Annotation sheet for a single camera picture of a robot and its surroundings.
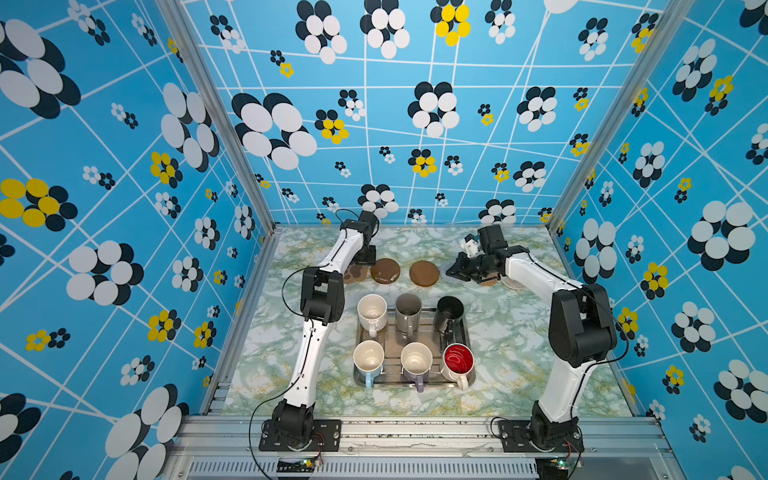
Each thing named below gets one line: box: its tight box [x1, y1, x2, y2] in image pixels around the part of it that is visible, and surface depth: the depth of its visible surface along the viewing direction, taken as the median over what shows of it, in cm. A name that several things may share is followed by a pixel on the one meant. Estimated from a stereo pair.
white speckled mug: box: [357, 293, 388, 338], surface depth 91 cm
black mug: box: [433, 296, 470, 351], surface depth 91 cm
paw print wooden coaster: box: [344, 263, 368, 284], surface depth 107 cm
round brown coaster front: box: [370, 258, 401, 284], surface depth 107 cm
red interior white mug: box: [441, 342, 475, 391], surface depth 82 cm
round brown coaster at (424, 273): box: [409, 260, 440, 287], surface depth 107 cm
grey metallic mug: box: [395, 293, 422, 339], surface depth 89 cm
